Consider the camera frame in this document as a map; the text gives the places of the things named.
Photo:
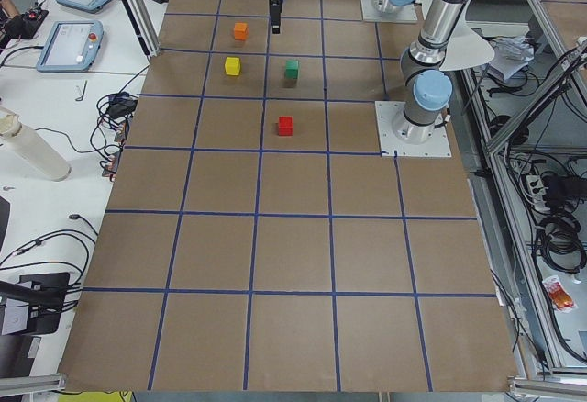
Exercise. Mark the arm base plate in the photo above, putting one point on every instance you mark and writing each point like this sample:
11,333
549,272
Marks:
399,138
407,15

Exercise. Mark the allen key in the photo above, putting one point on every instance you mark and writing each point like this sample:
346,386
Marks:
81,92

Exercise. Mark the near teach pendant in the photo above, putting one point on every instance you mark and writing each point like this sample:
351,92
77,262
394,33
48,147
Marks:
71,47

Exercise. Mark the aluminium frame post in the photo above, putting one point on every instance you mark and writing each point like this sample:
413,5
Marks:
143,28

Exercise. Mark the yellow block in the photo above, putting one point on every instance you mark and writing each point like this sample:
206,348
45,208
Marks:
232,66

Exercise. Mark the black camera stand base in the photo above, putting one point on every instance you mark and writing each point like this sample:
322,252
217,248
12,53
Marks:
33,305

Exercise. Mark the white cardboard tube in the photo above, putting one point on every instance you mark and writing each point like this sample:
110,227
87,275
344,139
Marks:
31,147

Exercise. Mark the orange block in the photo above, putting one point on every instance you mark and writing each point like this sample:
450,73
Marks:
241,31

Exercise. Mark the orange snack packet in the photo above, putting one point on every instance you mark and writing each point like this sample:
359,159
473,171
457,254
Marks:
559,297

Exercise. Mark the green block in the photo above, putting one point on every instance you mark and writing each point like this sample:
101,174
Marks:
291,69

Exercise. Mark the red block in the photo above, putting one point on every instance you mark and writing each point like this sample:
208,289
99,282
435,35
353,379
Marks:
285,126

